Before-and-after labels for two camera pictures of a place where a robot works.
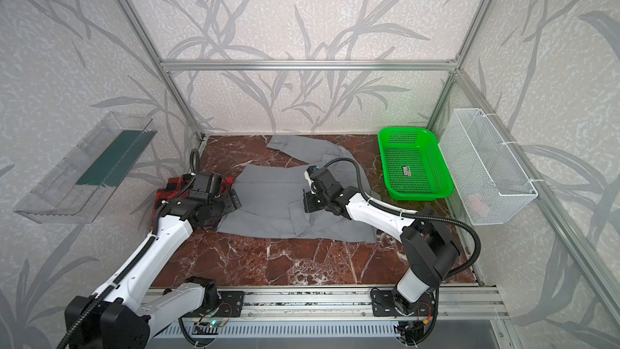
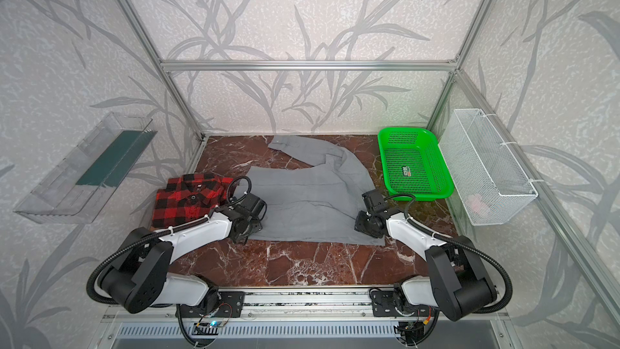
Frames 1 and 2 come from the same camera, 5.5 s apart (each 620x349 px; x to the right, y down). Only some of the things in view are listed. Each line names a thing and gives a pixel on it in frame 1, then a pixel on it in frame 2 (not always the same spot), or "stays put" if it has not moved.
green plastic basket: [414, 165] stays put
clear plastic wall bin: [82, 187] stays put
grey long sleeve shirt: [271, 195] stays put
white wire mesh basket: [491, 183] stays put
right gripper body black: [312, 201] → [365, 223]
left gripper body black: [228, 199] → [240, 235]
